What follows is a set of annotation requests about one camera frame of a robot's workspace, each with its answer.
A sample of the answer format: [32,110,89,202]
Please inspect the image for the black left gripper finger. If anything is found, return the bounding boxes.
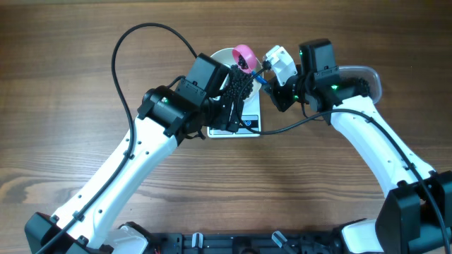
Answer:
[234,99,244,130]
[226,100,237,133]

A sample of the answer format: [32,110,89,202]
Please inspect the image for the white kitchen scale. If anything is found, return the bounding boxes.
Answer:
[207,94,261,138]

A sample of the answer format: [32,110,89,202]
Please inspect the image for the white bowl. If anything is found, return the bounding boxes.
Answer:
[210,48,262,102]

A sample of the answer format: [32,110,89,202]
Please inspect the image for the pink scoop with blue handle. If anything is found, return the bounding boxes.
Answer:
[232,44,271,85]

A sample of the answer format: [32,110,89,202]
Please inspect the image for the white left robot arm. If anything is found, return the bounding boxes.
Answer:
[25,54,230,253]

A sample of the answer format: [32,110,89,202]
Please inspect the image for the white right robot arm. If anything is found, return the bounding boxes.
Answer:
[263,39,451,253]

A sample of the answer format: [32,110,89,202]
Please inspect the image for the black beans in bowl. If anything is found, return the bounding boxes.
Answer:
[222,65,253,102]

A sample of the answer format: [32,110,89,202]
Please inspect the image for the black beans in scoop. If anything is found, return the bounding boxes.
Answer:
[237,55,249,70]

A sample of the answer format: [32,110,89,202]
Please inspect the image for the black beans in container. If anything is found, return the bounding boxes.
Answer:
[357,78,370,97]

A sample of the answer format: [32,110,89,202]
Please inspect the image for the clear plastic bean container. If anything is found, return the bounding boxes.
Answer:
[337,65,383,105]

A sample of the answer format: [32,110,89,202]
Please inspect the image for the black left camera cable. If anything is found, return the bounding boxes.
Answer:
[33,22,198,254]

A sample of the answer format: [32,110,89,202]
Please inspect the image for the black camera cable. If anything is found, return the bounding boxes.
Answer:
[33,22,198,254]
[235,60,451,254]

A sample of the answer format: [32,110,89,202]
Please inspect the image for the black right camera cable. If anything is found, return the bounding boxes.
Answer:
[235,60,451,254]

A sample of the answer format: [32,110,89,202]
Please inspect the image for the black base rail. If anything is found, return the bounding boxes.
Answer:
[112,221,347,254]

